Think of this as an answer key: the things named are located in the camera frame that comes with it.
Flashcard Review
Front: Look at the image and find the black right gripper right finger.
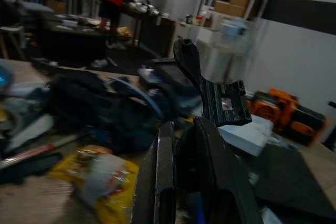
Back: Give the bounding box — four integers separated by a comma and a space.
173, 38, 263, 224

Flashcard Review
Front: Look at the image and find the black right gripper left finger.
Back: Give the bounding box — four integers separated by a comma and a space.
133, 121, 176, 224

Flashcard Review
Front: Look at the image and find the yellow snack bag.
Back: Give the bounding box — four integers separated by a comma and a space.
49, 144, 140, 224

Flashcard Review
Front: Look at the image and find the white flat box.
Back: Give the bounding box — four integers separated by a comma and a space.
218, 119, 273, 157

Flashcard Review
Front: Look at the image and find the black floor mat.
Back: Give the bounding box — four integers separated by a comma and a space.
243, 142, 336, 212

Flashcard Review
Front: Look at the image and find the orange power tool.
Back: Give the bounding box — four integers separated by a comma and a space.
247, 87, 328, 145

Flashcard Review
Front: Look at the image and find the dark blue backpack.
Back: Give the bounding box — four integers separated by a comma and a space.
48, 72, 165, 154

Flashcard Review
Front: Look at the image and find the black flat tray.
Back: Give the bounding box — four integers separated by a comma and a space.
151, 59, 195, 89

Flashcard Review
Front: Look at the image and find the black cloth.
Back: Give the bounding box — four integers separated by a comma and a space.
0, 152, 63, 186

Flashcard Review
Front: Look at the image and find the white shoe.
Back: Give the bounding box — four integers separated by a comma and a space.
90, 58, 109, 69

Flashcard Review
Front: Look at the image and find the blue white package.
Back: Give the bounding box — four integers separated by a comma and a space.
219, 16, 249, 38

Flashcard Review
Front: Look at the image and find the dark tall table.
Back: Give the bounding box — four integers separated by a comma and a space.
120, 0, 176, 57

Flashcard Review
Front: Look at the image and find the large cardboard box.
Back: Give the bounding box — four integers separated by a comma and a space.
213, 0, 247, 18

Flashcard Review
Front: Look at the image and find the dark low table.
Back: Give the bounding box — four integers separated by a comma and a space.
33, 16, 109, 62

